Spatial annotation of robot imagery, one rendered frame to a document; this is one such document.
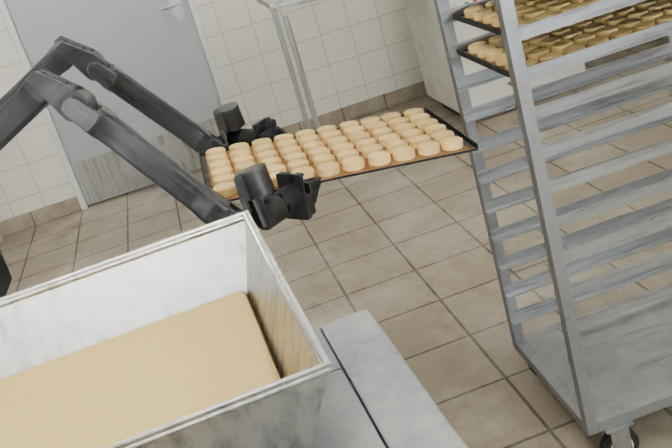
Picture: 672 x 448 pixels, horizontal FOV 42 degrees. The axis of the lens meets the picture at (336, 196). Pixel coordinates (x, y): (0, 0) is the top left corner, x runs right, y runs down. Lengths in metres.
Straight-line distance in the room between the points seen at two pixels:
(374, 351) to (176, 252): 0.19
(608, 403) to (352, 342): 1.63
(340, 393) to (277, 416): 0.21
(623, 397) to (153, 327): 1.79
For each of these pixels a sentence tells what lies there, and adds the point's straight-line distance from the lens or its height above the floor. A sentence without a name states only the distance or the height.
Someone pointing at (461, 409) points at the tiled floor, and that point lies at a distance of 2.70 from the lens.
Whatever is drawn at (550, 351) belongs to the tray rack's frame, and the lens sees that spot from 2.60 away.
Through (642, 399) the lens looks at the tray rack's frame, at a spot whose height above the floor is 0.15.
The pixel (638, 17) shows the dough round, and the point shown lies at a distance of 2.21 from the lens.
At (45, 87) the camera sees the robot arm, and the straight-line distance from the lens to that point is 1.72.
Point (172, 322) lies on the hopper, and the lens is 0.73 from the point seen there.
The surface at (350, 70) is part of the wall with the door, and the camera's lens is 5.75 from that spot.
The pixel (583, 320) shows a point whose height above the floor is 0.42.
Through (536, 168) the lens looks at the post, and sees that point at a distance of 1.96.
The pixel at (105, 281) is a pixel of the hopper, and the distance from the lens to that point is 0.75.
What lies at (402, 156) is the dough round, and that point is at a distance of 1.91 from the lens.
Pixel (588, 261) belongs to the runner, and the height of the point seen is 0.33.
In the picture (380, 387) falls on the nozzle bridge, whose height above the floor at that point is 1.18.
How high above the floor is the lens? 1.57
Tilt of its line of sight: 20 degrees down
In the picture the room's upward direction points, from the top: 16 degrees counter-clockwise
